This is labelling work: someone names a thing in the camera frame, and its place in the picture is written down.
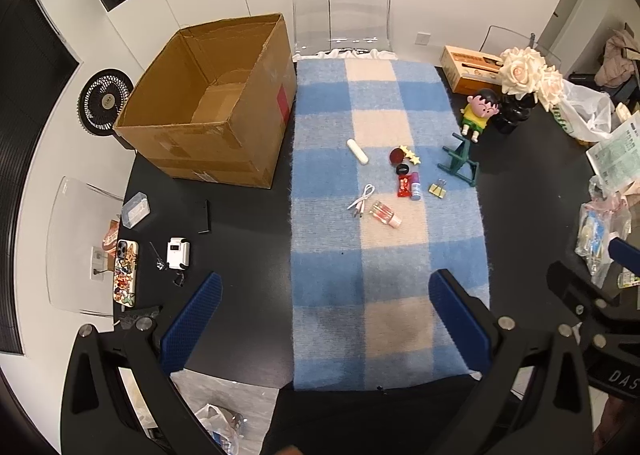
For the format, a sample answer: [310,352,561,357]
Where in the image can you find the person's right forearm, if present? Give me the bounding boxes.
[597,397,640,455]

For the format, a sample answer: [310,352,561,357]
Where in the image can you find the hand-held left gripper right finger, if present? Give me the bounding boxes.
[428,269,597,455]

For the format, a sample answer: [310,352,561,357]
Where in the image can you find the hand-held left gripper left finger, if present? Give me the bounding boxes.
[60,271,223,455]

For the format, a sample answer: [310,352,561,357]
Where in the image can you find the clear plastic box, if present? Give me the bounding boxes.
[121,192,151,230]

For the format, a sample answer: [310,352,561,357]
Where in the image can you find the cartoon boy figurine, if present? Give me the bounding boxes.
[459,88,503,144]

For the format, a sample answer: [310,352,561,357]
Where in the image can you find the white rose bouquet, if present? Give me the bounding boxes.
[498,47,566,112]

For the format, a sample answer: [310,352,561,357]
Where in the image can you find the green toy stool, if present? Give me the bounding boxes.
[437,132,480,188]

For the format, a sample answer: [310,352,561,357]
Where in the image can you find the pile of clothes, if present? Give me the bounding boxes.
[594,29,640,89]

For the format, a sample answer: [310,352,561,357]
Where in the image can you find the crumpled clear plastic bag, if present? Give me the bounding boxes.
[194,403,246,455]

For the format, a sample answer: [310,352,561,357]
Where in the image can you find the white wall outlet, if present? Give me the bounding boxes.
[89,245,119,281]

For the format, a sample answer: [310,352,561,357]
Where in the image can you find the black standing fan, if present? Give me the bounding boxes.
[76,68,134,138]

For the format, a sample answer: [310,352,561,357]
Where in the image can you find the clear plastic chair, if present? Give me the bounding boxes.
[291,0,391,56]
[487,25,564,82]
[45,176,126,319]

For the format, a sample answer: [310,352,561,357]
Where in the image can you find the blue checked blanket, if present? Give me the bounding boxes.
[290,57,493,392]

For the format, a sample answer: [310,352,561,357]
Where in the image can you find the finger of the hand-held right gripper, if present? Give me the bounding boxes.
[607,236,640,268]
[546,261,621,331]

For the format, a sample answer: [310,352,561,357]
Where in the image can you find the white plastic bag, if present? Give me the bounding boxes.
[550,81,614,144]

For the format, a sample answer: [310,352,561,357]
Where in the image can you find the phone with cartoon case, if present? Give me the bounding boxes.
[113,238,140,309]

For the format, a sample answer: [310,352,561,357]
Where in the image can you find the orange tissue box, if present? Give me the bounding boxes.
[439,45,504,95]

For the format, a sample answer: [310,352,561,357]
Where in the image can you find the black vase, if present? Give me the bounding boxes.
[492,94,539,135]

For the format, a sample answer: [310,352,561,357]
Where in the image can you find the clear plastic packets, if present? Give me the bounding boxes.
[574,175,640,288]

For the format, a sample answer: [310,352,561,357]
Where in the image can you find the white charging cable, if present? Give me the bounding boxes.
[347,184,376,218]

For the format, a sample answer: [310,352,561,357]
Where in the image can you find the white oblong tube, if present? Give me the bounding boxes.
[347,138,370,167]

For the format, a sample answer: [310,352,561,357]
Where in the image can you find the brown cardboard box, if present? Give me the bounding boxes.
[112,12,298,188]

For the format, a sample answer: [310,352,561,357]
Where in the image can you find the person's dark clothing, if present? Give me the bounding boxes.
[260,375,482,455]

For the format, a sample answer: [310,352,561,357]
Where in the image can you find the small white device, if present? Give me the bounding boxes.
[166,237,191,270]

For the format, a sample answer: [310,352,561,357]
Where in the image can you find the printed paper packet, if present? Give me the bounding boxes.
[585,112,640,192]

